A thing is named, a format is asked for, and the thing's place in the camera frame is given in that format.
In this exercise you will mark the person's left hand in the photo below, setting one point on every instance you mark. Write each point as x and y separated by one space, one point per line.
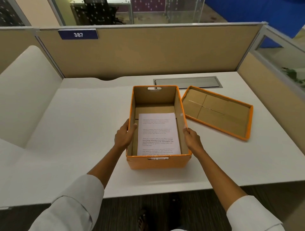
122 138

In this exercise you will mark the person's right hand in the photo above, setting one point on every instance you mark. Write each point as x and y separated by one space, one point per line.
193 140

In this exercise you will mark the person's left thumb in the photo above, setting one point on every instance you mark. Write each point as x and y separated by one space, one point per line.
133 131

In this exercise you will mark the person's right thumb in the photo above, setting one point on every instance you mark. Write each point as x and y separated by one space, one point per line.
185 133

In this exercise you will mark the orange cardboard storage box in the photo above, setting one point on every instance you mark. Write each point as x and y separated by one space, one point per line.
157 142

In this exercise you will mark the person's right forearm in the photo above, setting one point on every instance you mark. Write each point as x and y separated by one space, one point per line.
228 190

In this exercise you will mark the person's left forearm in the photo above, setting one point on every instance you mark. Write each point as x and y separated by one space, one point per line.
71 191

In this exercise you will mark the white printed paper sheet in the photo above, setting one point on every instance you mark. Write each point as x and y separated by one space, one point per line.
158 134

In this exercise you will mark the orange cardboard box lid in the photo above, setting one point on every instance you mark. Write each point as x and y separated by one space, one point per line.
219 111

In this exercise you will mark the beige cubicle partition panel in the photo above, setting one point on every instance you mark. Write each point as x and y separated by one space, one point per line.
147 50

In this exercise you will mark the person's foot in sandal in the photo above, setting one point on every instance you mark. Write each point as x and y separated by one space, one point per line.
144 219

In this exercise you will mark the beige side partition panel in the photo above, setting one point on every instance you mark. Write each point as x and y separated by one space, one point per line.
274 95

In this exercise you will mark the blue desk number sign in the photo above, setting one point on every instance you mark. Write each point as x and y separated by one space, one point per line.
78 34

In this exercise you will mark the green plant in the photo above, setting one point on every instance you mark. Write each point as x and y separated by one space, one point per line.
294 75

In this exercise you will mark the black office chair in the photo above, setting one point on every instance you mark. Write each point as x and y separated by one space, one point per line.
95 12

